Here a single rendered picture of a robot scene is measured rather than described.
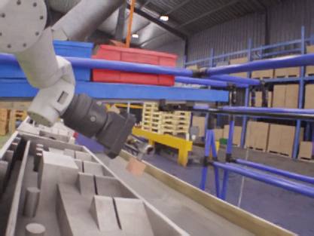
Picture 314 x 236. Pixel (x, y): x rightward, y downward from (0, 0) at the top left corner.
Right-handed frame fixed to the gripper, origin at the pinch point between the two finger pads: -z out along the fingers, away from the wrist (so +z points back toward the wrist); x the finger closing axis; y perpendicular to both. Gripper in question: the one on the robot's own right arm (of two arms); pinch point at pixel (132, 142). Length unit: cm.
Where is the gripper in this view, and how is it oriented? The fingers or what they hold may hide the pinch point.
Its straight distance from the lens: 57.2
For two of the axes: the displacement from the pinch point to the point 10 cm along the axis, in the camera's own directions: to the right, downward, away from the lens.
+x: -4.5, 8.7, -2.0
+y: 5.0, 0.7, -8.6
